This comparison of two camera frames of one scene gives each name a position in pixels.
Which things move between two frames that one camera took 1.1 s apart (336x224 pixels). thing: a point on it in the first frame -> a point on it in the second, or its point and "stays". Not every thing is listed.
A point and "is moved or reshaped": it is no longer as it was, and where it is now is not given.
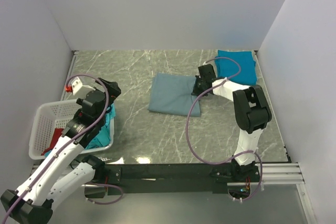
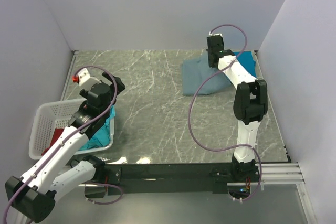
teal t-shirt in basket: [103, 137] stays
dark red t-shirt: [56, 135] stays
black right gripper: [200, 85] -> [214, 42]
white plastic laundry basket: [55, 115] stays
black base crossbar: [183, 179] stays
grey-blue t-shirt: [171, 94] is moved or reshaped
